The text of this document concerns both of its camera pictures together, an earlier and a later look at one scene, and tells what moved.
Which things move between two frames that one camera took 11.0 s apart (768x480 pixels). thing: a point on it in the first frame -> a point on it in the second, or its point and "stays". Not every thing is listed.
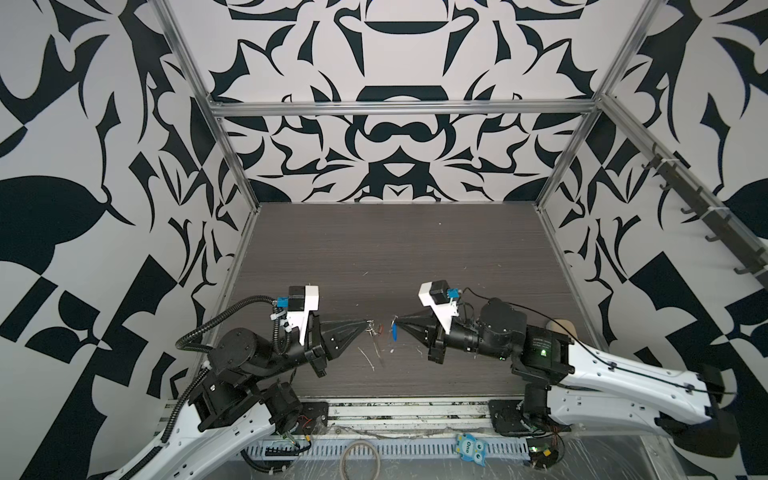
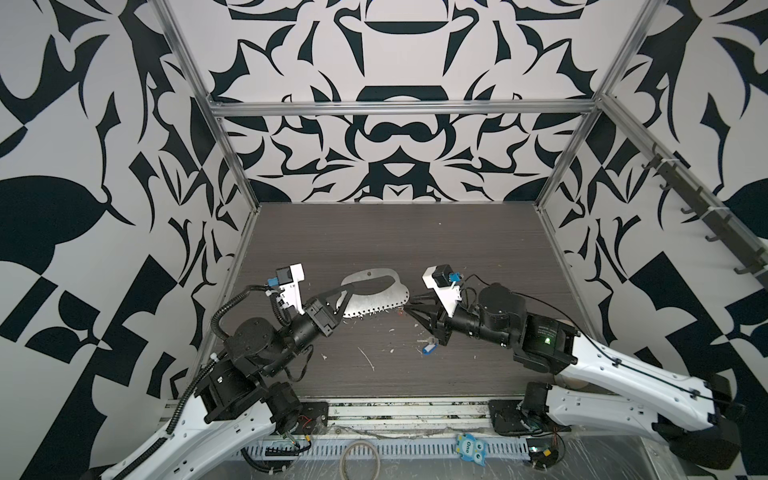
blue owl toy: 471,448 stays
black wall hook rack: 726,228 stays
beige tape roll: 375,453 stays
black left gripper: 320,344 -> 324,315
